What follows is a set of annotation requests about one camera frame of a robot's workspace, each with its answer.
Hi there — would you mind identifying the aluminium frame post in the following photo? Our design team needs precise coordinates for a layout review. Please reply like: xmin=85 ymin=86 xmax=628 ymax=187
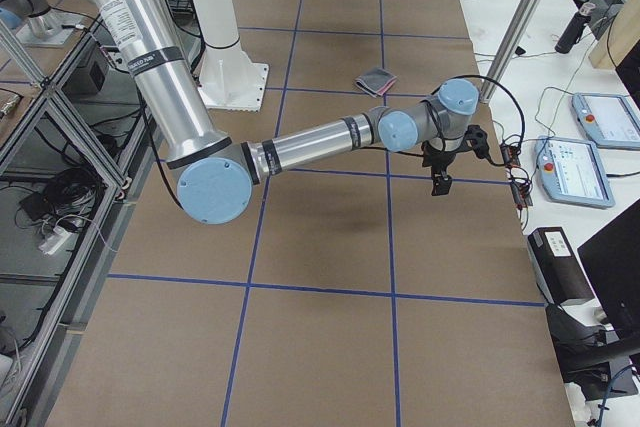
xmin=480 ymin=0 xmax=541 ymax=104

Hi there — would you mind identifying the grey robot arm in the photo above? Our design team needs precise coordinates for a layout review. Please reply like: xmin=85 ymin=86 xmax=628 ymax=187
xmin=87 ymin=0 xmax=479 ymax=224

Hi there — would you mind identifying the teach pendant tablet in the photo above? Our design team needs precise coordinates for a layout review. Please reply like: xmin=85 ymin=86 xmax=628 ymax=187
xmin=571 ymin=93 xmax=639 ymax=150
xmin=535 ymin=136 xmax=615 ymax=209

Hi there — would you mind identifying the aluminium frame rail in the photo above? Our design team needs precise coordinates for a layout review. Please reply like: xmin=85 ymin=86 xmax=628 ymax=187
xmin=1 ymin=13 xmax=158 ymax=426

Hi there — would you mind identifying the black computer monitor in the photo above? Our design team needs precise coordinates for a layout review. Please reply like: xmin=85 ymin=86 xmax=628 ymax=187
xmin=578 ymin=201 xmax=639 ymax=333

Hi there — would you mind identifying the near teach pendant tablet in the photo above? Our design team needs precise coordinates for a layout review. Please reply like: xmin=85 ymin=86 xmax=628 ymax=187
xmin=535 ymin=136 xmax=615 ymax=209

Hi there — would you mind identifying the far teach pendant tablet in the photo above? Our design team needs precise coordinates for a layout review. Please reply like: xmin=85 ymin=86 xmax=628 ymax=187
xmin=571 ymin=93 xmax=639 ymax=150

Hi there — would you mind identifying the white power strip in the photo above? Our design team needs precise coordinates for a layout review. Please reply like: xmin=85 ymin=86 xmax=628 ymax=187
xmin=38 ymin=226 xmax=74 ymax=256

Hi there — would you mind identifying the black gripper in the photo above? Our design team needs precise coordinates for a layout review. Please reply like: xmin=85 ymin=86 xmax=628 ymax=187
xmin=421 ymin=141 xmax=459 ymax=196

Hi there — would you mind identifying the pink and grey towel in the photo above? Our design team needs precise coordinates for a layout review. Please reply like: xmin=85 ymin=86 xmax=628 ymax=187
xmin=355 ymin=67 xmax=398 ymax=97

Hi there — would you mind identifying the black water bottle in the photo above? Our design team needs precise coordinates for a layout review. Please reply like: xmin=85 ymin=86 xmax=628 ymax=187
xmin=555 ymin=2 xmax=596 ymax=54

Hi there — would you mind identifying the small circuit board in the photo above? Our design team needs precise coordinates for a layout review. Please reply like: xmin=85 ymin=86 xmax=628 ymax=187
xmin=500 ymin=143 xmax=521 ymax=169

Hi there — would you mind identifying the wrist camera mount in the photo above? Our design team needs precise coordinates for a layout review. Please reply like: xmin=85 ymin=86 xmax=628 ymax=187
xmin=459 ymin=124 xmax=491 ymax=160

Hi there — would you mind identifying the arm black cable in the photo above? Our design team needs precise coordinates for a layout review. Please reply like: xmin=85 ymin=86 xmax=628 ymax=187
xmin=424 ymin=74 xmax=526 ymax=168

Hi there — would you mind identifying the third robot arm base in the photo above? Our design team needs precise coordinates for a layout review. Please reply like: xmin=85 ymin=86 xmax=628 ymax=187
xmin=1 ymin=0 xmax=84 ymax=48

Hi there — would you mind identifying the black box white label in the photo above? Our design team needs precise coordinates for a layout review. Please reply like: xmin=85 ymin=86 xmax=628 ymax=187
xmin=527 ymin=227 xmax=595 ymax=307

